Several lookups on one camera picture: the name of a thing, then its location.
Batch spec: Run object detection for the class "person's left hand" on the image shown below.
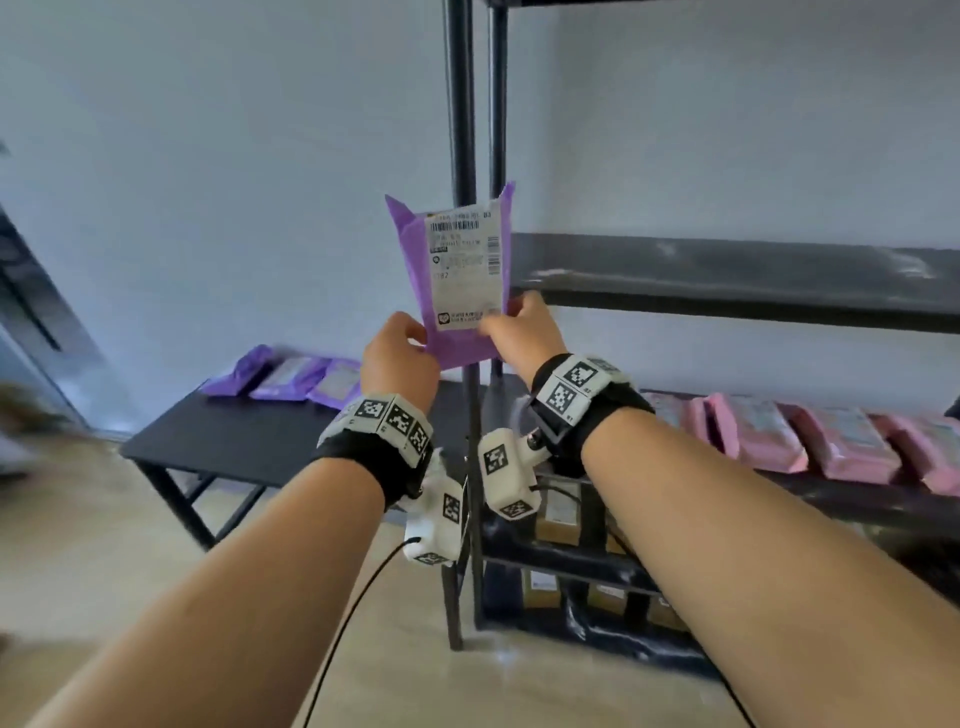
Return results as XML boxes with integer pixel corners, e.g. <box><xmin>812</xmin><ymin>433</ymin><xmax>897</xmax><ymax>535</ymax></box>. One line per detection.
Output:
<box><xmin>359</xmin><ymin>311</ymin><xmax>443</xmax><ymax>415</ymax></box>

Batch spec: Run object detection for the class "black camera cable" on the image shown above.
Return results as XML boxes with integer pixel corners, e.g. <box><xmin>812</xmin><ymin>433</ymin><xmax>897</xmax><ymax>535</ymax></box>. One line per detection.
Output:
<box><xmin>536</xmin><ymin>483</ymin><xmax>759</xmax><ymax>728</ymax></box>
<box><xmin>299</xmin><ymin>536</ymin><xmax>425</xmax><ymax>728</ymax></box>

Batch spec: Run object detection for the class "dark metal shelf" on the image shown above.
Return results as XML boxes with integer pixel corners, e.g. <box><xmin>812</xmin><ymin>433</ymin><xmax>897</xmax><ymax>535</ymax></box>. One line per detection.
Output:
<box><xmin>440</xmin><ymin>0</ymin><xmax>960</xmax><ymax>680</ymax></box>

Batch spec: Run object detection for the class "person's right forearm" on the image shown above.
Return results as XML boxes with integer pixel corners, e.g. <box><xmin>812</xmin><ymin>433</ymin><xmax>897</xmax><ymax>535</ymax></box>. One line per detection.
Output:
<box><xmin>581</xmin><ymin>408</ymin><xmax>960</xmax><ymax>728</ymax></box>

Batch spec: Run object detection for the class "dark framed glass door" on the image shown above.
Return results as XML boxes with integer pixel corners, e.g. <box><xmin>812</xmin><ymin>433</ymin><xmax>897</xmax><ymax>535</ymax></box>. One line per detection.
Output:
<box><xmin>0</xmin><ymin>202</ymin><xmax>140</xmax><ymax>444</ymax></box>

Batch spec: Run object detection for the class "black low table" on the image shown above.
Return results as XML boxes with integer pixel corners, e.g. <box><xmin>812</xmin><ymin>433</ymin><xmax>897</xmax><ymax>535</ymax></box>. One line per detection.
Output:
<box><xmin>119</xmin><ymin>374</ymin><xmax>481</xmax><ymax>553</ymax></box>

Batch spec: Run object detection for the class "group of brown cardboard boxes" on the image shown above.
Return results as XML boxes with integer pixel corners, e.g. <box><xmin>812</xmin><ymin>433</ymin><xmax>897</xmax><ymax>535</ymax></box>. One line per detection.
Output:
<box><xmin>524</xmin><ymin>479</ymin><xmax>688</xmax><ymax>635</ymax></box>

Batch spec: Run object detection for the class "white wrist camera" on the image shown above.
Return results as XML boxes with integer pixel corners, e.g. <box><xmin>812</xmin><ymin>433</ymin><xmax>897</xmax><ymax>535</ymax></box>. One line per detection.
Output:
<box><xmin>403</xmin><ymin>472</ymin><xmax>466</xmax><ymax>568</ymax></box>

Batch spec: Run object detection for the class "black marker wristband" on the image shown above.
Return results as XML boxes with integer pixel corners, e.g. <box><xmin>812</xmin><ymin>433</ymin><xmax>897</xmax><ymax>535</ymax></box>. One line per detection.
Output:
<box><xmin>524</xmin><ymin>353</ymin><xmax>655</xmax><ymax>478</ymax></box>
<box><xmin>314</xmin><ymin>393</ymin><xmax>436</xmax><ymax>511</ymax></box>

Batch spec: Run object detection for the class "person's left forearm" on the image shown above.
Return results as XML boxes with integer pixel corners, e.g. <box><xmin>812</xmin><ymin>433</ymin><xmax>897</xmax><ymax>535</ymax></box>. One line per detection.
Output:
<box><xmin>29</xmin><ymin>457</ymin><xmax>388</xmax><ymax>728</ymax></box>

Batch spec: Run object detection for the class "white marker cube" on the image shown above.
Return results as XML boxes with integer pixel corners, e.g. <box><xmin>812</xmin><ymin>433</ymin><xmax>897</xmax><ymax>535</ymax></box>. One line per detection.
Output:
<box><xmin>477</xmin><ymin>427</ymin><xmax>545</xmax><ymax>523</ymax></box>

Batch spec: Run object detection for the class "person's right hand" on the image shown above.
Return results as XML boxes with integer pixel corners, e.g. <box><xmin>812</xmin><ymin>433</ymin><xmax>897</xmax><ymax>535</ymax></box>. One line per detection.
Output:
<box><xmin>478</xmin><ymin>290</ymin><xmax>570</xmax><ymax>392</ymax></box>

